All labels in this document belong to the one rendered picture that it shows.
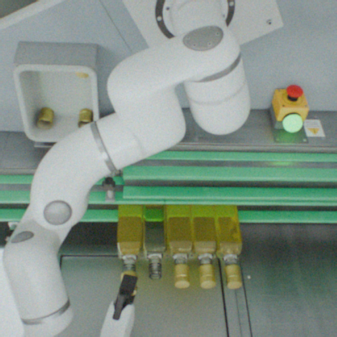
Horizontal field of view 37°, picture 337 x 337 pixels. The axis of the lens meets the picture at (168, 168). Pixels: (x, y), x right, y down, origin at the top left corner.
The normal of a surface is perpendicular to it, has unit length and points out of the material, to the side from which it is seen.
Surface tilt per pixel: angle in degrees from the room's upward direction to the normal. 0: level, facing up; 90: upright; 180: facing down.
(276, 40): 0
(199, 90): 27
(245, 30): 4
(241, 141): 90
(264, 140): 90
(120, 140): 43
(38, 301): 38
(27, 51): 90
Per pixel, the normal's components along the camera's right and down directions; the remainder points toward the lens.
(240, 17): 0.11, 0.73
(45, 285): 0.55, 0.07
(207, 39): -0.21, -0.53
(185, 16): -0.62, -0.48
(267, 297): 0.08, -0.66
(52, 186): 0.11, 0.02
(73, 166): 0.38, -0.02
